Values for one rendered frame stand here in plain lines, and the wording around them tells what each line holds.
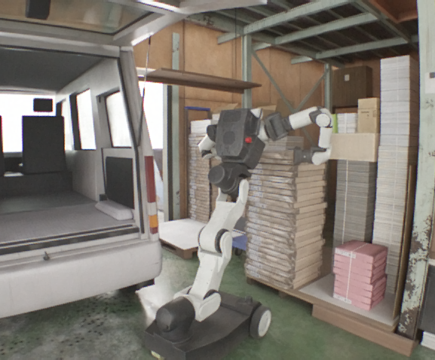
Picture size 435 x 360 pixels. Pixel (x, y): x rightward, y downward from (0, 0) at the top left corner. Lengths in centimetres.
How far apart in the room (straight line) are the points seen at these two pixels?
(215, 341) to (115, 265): 72
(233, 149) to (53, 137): 236
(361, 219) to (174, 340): 158
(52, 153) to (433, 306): 363
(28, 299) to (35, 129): 222
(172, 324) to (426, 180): 150
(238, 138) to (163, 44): 290
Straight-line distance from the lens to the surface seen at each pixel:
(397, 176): 237
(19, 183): 366
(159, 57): 445
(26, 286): 182
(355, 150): 249
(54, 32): 203
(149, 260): 203
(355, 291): 227
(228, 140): 188
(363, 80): 636
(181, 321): 166
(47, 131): 370
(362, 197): 248
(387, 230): 245
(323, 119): 184
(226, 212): 183
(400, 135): 236
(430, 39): 193
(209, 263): 181
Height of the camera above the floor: 116
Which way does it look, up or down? 7 degrees down
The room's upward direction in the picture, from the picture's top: straight up
